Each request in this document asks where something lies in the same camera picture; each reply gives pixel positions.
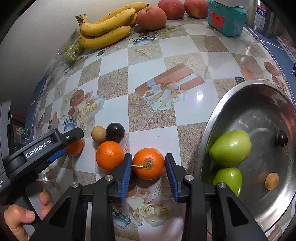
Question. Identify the steel canister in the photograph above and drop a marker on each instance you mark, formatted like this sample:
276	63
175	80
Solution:
274	25

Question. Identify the clear plastic bag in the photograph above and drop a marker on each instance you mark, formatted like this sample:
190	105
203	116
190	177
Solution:
55	62

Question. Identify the red apple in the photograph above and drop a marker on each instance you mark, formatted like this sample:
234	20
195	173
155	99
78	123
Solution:
172	8
196	8

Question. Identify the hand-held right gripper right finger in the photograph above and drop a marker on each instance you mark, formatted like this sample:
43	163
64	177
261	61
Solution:
171	178

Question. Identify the yellow banana bunch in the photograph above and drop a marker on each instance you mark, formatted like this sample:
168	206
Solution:
104	30

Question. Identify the peach next to bananas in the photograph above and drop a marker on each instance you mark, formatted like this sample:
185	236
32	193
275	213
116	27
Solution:
151	18

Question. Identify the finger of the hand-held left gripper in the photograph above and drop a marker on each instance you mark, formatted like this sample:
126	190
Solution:
55	156
74	135

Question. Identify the checkered printed tablecloth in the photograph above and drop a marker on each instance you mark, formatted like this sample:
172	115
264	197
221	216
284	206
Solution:
143	76

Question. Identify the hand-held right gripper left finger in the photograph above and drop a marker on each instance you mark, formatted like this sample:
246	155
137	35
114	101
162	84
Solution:
126	176

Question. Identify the small green fruit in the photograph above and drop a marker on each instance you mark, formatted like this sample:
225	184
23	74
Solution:
69	49
72	58

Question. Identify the person's left hand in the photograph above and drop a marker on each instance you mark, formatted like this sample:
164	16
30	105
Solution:
18	220

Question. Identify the glass mug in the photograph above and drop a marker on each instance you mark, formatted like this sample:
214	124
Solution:
20	138

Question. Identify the large green fruit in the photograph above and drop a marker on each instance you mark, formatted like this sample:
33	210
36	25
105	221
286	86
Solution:
231	148
227	179

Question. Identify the stainless steel basin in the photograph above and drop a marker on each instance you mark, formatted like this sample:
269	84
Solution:
261	111

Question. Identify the orange mandarin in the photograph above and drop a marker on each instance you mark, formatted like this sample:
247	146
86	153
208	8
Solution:
108	155
152	155
75	148

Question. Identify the teal plastic box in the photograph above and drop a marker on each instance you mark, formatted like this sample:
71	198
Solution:
231	20

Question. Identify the brown longan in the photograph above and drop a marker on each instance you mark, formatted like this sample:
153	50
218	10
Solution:
272	181
98	134

